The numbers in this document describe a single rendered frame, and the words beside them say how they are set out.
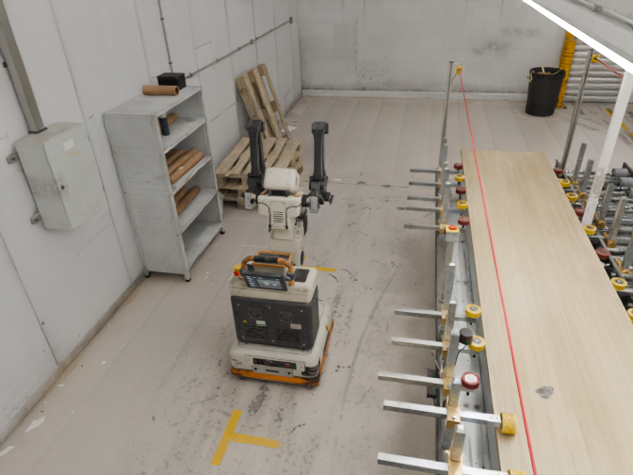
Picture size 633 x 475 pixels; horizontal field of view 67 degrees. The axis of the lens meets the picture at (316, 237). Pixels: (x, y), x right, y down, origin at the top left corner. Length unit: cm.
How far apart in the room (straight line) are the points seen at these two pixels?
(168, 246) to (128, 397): 139
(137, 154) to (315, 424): 245
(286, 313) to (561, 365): 158
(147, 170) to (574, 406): 332
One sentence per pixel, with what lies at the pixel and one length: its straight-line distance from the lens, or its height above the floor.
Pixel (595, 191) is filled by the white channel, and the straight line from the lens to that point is 374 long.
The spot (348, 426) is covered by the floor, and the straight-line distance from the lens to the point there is 327.
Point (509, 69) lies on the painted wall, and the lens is 993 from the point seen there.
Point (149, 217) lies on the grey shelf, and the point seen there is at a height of 66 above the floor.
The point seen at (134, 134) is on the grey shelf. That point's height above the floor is 140.
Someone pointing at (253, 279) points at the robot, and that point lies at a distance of 294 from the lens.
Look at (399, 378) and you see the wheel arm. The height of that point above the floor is 86.
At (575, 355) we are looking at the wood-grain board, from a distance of 264.
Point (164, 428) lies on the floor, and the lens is 344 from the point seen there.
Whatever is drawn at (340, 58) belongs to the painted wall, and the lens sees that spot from 991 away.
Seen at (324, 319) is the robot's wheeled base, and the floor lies 28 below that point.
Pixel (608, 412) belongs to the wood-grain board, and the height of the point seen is 90.
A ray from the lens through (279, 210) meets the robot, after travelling 310.
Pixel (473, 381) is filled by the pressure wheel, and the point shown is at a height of 91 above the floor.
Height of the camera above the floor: 260
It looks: 31 degrees down
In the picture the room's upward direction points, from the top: 2 degrees counter-clockwise
